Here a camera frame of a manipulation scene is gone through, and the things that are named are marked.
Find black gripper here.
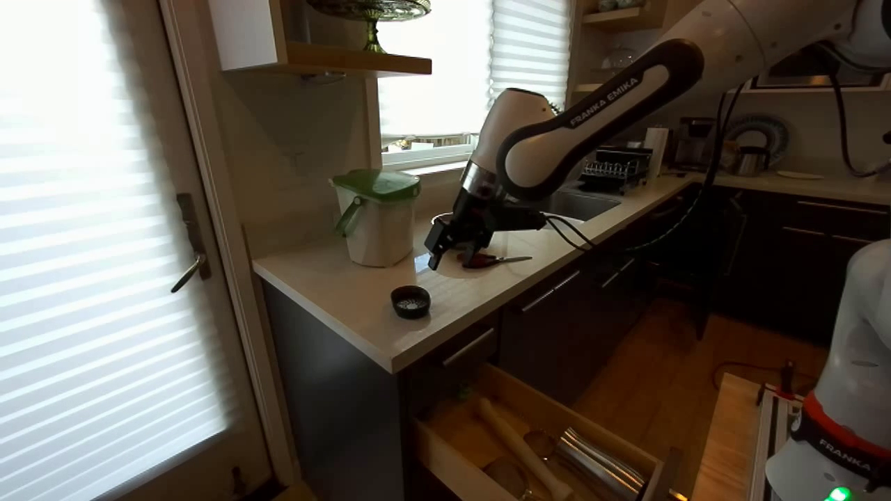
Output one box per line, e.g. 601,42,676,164
423,189,547,270

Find pale wooden rolling pin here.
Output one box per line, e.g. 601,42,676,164
476,399,573,501

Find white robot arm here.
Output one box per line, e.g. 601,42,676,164
425,0,891,267

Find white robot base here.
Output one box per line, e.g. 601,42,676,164
766,241,891,501

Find open wooden drawer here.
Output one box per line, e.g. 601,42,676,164
414,364,670,501

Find red black scissors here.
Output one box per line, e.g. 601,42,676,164
462,255,531,270

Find green lidded white bin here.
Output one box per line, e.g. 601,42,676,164
332,171,420,267

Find black dish rack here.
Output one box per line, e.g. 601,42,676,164
580,147,648,193

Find dark kitchen cabinet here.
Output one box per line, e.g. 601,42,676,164
262,179,891,501

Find shiny steel cup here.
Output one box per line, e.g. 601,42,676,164
558,428,647,501

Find steel cabinet handle bar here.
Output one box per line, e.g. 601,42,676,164
441,330,495,367

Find wooden wall shelf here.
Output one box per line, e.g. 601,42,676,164
207,0,432,76

